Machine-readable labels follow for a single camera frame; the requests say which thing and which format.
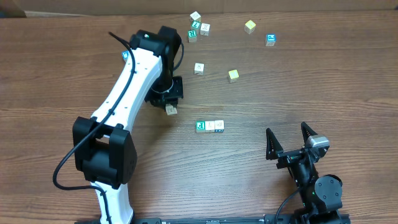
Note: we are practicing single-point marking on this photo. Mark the plain wooden picture block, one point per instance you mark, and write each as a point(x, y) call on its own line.
point(209, 126)

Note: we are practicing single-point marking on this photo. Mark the blue top wooden block left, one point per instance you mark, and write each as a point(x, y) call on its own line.
point(125, 55)

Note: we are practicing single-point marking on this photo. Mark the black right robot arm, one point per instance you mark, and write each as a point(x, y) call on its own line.
point(321, 196)

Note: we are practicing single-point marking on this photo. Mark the white picture wooden block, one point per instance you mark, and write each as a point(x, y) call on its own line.
point(199, 68)

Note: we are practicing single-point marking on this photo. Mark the yellow top wooden block far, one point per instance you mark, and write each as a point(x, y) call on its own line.
point(249, 27)

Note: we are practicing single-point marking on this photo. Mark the yellow top wooden block near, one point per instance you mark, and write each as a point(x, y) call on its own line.
point(233, 76)

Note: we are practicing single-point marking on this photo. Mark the white top block back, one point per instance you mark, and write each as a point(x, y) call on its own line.
point(195, 16)

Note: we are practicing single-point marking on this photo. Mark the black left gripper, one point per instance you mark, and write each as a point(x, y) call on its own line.
point(173, 98)

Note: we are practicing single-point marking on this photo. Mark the green C wooden block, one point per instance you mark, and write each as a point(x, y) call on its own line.
point(200, 127)

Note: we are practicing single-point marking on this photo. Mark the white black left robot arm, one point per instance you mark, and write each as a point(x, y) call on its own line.
point(102, 144)

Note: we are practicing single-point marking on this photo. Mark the red letter wooden block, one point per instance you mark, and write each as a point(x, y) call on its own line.
point(170, 109)

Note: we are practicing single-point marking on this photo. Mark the white X wooden block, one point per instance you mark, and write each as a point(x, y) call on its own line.
point(205, 29)

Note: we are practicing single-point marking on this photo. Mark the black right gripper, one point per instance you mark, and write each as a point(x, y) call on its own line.
point(288, 157)

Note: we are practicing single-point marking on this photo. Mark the blue side wooden block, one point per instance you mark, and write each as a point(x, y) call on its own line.
point(219, 126)

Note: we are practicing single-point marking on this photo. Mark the yellow wooden block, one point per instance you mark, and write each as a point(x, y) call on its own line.
point(233, 76)
point(249, 27)

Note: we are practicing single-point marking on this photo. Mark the blue top wooden block right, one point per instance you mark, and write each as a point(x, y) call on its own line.
point(270, 40)

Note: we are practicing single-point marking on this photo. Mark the green R wooden block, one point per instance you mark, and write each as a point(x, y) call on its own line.
point(192, 36)

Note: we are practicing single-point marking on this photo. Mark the green L wooden block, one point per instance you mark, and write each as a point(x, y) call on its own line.
point(195, 26)

